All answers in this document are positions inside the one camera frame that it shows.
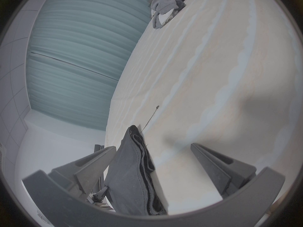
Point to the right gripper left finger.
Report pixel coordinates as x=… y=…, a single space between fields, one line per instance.
x=92 y=171

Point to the blue-green curtain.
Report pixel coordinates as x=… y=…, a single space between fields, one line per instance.
x=90 y=27
x=71 y=93

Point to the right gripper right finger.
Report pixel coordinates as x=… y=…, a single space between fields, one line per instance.
x=220 y=171

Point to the pile of clothes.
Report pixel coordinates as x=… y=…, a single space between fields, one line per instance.
x=165 y=6

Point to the bed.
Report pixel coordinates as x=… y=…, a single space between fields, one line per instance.
x=213 y=79

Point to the black T-shirt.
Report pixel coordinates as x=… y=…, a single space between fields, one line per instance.
x=132 y=174

